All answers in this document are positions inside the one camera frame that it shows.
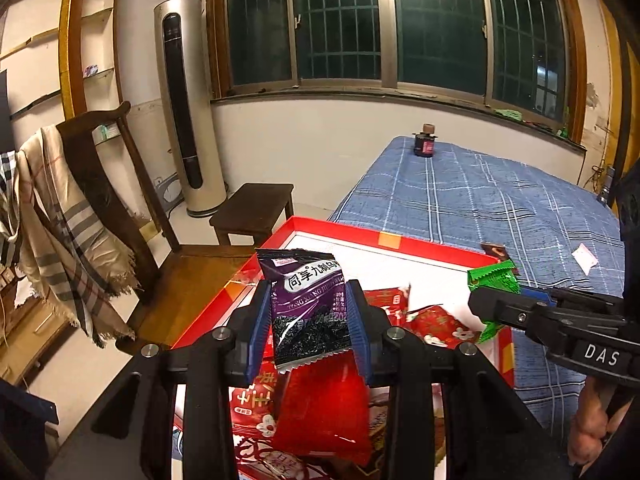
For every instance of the dark wooden chair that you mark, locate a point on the dark wooden chair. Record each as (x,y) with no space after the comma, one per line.
(200,270)

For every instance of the glossy plain red snack packet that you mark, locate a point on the glossy plain red snack packet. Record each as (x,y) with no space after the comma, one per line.
(320,410)

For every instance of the small dark bottle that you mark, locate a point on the small dark bottle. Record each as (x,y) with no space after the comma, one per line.
(425,142)

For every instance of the dark wooden stool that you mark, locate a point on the dark wooden stool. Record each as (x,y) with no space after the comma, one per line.
(255,200)

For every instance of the silver tower air conditioner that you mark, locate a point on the silver tower air conditioner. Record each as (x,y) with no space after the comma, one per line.
(182,110)

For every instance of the green cloth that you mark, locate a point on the green cloth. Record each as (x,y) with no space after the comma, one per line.
(507,113)

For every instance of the dark brown snack packet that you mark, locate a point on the dark brown snack packet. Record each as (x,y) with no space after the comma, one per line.
(492,251)

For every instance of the beige striped scarf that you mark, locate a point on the beige striped scarf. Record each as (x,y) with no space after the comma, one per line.
(65,225)

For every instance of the wooden framed window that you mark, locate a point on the wooden framed window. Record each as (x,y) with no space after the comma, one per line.
(340,25)

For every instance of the blue plaid blanket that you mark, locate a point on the blue plaid blanket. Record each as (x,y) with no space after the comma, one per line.
(475,195)

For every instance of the red snack packet fine print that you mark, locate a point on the red snack packet fine print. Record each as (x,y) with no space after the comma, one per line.
(390,302)

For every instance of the red flower snack packet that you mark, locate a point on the red flower snack packet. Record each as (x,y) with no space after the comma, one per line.
(440,327)
(250,397)

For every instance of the white snack packet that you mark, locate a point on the white snack packet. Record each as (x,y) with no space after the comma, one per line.
(585,255)

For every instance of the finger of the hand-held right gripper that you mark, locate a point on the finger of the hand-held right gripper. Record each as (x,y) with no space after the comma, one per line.
(500,307)
(575,300)

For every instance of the dark purple snack packet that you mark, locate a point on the dark purple snack packet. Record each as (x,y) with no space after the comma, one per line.
(307,310)

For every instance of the person's right hand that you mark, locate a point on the person's right hand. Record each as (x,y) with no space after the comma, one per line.
(590,425)

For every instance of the checked cloth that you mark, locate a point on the checked cloth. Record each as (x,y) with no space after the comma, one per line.
(7,210)

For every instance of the red box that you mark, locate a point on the red box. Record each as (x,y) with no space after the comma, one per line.
(350,260)

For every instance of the wooden wall shelf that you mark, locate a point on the wooden wall shelf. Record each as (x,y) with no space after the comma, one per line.
(75,60)

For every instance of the person's dark clothing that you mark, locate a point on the person's dark clothing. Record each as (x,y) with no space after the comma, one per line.
(629,235)

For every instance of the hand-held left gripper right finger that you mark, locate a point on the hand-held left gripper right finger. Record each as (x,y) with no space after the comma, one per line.
(357,330)

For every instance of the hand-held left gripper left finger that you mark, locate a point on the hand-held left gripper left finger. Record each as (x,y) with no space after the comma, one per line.
(257,320)

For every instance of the green snack packet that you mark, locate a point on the green snack packet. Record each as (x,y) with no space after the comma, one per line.
(492,275)

